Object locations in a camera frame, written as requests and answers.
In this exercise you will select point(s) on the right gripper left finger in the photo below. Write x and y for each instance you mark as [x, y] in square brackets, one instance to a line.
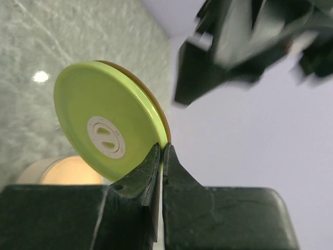
[123, 215]

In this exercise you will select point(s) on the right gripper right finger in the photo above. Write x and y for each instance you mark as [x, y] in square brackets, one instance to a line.
[200, 217]

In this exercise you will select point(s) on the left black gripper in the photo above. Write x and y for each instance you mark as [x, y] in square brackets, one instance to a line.
[247, 38]

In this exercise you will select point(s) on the tan round lid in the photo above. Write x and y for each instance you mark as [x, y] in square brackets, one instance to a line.
[71, 170]

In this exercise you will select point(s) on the green round lid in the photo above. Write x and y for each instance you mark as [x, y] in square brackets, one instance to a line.
[109, 116]

